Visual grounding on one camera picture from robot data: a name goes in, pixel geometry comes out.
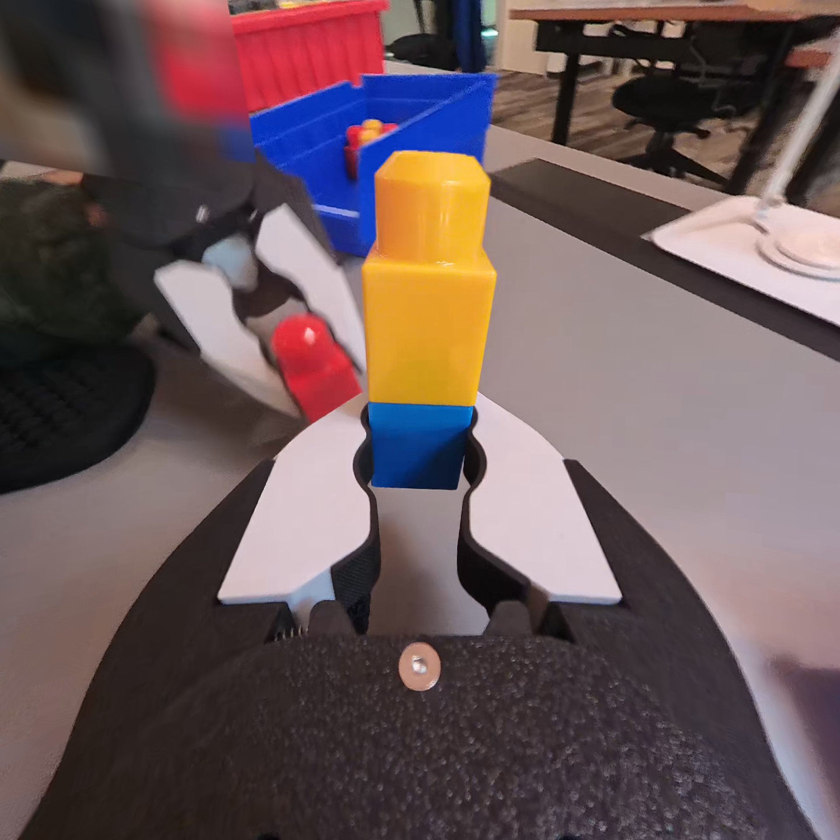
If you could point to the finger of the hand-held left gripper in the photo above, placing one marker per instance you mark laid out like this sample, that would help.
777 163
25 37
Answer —
210 321
308 262

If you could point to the red mega block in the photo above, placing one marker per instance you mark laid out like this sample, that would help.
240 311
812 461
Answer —
315 367

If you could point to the pile of mega blocks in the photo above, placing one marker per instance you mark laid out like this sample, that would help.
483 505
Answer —
364 141

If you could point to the black office chair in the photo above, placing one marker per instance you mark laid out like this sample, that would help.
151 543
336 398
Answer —
663 105

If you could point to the blue jacket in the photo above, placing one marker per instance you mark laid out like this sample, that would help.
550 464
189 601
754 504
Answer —
471 33

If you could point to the wood-edged desk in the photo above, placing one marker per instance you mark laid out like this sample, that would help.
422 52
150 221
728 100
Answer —
656 16

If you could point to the blue plastic bin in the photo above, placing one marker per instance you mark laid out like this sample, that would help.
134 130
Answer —
446 118

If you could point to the red plastic bin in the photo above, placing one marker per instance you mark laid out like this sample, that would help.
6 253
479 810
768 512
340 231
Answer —
308 52

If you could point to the person's left forearm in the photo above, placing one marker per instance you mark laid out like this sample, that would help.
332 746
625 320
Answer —
52 275

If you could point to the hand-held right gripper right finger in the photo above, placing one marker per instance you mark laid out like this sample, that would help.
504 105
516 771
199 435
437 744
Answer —
538 525

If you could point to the blue mega block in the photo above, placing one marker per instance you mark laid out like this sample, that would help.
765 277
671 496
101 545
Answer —
417 446

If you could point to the poster board stand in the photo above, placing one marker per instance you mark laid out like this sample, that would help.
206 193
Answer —
722 249

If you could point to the black mesh pad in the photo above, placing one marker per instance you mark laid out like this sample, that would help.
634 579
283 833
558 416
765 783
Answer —
65 413

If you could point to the orange mega block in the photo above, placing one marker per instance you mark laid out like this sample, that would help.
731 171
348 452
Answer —
426 328

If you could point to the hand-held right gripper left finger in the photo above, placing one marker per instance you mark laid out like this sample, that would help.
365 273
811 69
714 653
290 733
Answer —
302 525

